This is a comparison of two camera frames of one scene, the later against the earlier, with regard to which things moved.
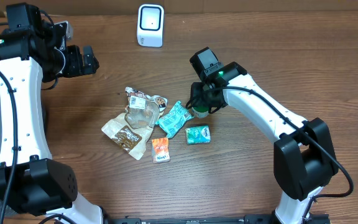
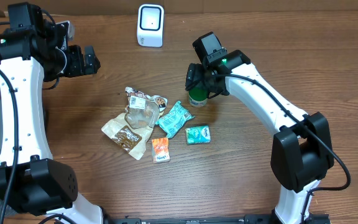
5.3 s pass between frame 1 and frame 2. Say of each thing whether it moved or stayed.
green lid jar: moved
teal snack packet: stayed
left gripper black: stayed
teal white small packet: stayed
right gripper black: moved
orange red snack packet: stayed
